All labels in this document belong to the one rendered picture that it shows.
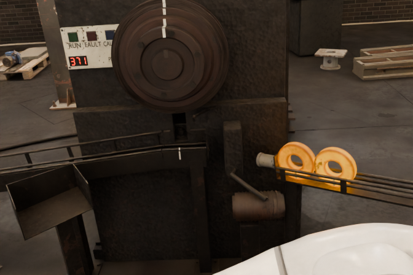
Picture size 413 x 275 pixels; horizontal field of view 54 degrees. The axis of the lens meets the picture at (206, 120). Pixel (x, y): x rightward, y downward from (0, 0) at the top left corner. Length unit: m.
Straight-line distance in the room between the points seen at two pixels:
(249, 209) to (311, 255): 1.23
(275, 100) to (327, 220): 0.97
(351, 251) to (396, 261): 0.05
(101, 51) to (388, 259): 1.52
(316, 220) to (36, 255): 1.61
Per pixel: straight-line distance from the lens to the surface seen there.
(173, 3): 1.58
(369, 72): 4.95
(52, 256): 2.50
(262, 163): 1.71
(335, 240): 0.52
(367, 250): 0.50
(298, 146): 1.61
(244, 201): 1.74
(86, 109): 1.91
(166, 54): 1.52
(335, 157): 1.56
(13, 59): 6.24
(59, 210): 1.72
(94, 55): 1.82
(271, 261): 0.52
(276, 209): 1.74
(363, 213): 2.62
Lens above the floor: 1.52
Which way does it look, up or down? 23 degrees down
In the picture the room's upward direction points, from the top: 4 degrees counter-clockwise
